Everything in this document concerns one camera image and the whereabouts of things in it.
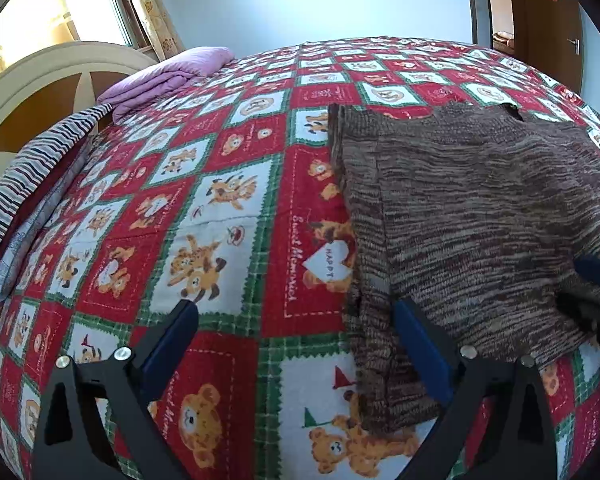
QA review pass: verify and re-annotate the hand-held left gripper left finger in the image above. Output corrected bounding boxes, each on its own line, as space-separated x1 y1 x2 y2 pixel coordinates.
30 299 201 480

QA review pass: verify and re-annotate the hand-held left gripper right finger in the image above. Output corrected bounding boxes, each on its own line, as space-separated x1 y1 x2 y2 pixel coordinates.
392 297 561 480

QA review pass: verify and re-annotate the brown knit sweater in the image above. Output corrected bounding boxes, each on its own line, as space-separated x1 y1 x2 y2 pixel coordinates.
326 101 600 436

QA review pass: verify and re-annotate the red bear-print bed sheet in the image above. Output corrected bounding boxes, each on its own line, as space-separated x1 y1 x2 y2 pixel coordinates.
0 36 600 480

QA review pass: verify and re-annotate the striped pillow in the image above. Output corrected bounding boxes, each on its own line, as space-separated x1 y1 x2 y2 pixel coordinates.
0 103 115 281

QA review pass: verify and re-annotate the brown wooden door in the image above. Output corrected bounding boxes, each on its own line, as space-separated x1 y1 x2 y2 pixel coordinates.
507 0 583 93

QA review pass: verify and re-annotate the folded purple blanket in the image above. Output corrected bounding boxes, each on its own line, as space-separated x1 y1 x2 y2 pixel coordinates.
96 46 236 123

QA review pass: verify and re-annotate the cream and wood headboard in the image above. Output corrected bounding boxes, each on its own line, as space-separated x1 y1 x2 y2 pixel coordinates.
0 41 160 196

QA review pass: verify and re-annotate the narrow yellow curtain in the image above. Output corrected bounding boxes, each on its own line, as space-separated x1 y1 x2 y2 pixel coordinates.
115 0 186 61

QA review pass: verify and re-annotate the window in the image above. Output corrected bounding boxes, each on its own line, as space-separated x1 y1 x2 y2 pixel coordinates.
55 0 148 51

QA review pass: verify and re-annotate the wide yellow curtain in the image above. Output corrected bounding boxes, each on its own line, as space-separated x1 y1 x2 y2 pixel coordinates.
0 0 81 91

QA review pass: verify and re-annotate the dark wooden door frame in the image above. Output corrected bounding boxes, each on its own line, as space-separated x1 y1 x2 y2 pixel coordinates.
462 0 516 53

